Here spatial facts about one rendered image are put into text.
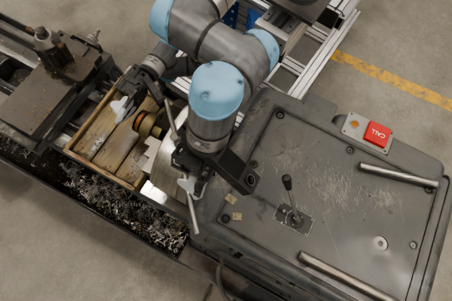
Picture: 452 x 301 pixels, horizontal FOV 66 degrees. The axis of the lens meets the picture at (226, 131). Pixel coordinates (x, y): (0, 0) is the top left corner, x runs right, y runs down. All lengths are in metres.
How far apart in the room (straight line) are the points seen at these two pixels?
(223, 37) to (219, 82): 0.11
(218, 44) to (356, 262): 0.61
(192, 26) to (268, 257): 0.54
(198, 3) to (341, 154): 0.56
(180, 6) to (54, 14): 2.41
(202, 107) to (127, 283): 1.73
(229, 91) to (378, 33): 2.60
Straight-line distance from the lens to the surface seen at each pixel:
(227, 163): 0.63
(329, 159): 0.95
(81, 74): 1.34
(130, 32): 2.73
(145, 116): 1.10
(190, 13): 0.59
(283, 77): 2.28
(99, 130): 1.37
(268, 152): 0.91
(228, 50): 0.55
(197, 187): 0.68
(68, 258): 2.23
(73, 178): 1.71
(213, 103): 0.46
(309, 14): 1.31
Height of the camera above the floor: 2.10
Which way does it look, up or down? 67 degrees down
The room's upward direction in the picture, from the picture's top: 10 degrees clockwise
